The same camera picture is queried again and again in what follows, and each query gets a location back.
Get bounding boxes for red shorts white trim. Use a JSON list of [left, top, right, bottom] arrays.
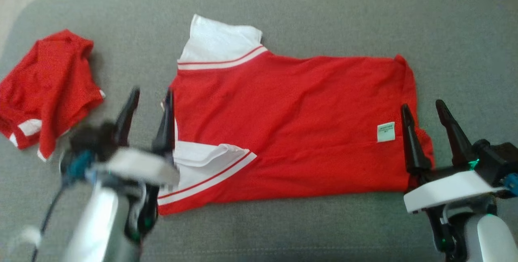
[[0, 29, 106, 162]]

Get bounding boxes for large grey sofa seat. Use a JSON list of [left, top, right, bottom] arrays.
[[0, 0, 518, 262]]

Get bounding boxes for left camera cable teal plug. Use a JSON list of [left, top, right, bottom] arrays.
[[16, 150, 97, 262]]

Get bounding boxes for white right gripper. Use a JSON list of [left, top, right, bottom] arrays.
[[401, 99, 506, 254]]

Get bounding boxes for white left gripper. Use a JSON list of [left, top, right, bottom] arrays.
[[91, 87, 180, 242]]

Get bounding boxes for red jersey shirt white sleeves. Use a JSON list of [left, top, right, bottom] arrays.
[[157, 14, 436, 216]]

